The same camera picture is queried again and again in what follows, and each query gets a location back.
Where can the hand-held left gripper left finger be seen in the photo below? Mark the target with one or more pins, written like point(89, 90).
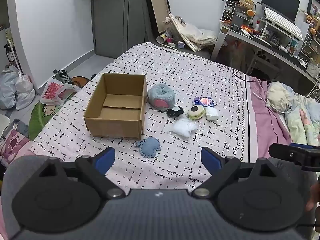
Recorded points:
point(105, 158)

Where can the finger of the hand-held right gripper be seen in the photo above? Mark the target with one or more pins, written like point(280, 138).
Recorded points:
point(300, 157)
point(301, 145)

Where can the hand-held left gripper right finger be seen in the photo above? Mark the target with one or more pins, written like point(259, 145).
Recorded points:
point(210, 158)

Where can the brown cardboard box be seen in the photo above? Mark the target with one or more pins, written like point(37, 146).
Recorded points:
point(112, 127)

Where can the clear bag of white stuffing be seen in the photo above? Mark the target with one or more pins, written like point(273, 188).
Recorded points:
point(183, 128)

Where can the white tissue pack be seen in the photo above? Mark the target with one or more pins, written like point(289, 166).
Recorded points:
point(212, 113)

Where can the blue heart-shaped cushion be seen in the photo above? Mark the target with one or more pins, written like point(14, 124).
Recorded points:
point(148, 147)

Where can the burger plush toy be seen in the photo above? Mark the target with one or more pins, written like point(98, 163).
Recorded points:
point(196, 112)

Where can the blue packet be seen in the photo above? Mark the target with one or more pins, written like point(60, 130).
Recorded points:
point(203, 101)

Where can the black hair scrunchie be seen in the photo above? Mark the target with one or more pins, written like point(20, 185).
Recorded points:
point(175, 112)

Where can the blue-grey plush toy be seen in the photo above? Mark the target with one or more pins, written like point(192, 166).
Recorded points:
point(160, 96)

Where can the person's right hand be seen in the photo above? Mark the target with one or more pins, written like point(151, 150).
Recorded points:
point(314, 200)

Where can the pastel printed quilt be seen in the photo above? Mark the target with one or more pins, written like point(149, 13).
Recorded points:
point(300, 115)

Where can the pink bed sheet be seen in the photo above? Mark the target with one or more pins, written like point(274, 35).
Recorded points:
point(265, 125)

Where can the green leaf cartoon rug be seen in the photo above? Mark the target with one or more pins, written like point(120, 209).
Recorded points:
point(40, 120)

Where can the brown round mat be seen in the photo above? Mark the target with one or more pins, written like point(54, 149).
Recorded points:
point(78, 81)

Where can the red print plastic bag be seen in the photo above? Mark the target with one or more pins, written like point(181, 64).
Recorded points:
point(53, 91)

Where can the blue-grey cloth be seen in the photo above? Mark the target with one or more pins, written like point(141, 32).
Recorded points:
point(20, 127)

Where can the pink cushion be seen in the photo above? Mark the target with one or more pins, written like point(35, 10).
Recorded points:
point(13, 145)

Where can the black and white sneakers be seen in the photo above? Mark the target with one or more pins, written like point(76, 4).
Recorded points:
point(60, 74)

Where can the white desk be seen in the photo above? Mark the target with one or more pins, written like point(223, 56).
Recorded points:
point(277, 52)

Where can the white plastic bag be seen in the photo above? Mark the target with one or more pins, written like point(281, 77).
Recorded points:
point(25, 92)

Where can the small purple box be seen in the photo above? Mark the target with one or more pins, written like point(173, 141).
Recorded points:
point(181, 44)

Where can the grey-white plastic bag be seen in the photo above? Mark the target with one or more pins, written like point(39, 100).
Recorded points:
point(7, 87)

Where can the white keyboard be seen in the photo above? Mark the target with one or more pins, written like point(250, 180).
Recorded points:
point(283, 22)

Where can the beige tote bag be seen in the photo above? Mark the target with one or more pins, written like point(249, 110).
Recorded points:
point(195, 35)

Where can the white monitor stand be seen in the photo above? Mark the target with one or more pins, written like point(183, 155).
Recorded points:
point(266, 23)

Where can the white red-capped bottle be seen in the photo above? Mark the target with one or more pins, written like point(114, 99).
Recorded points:
point(256, 25)

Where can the paper cup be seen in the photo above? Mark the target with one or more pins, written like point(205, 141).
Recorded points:
point(163, 37)

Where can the grey wardrobe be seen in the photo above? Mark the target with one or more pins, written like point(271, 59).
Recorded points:
point(115, 17)

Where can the black bottle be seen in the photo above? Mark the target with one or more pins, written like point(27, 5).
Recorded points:
point(9, 53)

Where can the black computer monitor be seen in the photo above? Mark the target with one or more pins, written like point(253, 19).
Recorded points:
point(280, 0)

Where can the white drawer organizer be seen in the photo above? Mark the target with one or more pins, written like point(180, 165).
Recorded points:
point(235, 13)

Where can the black picture frame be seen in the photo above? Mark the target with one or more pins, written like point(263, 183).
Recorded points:
point(156, 7)

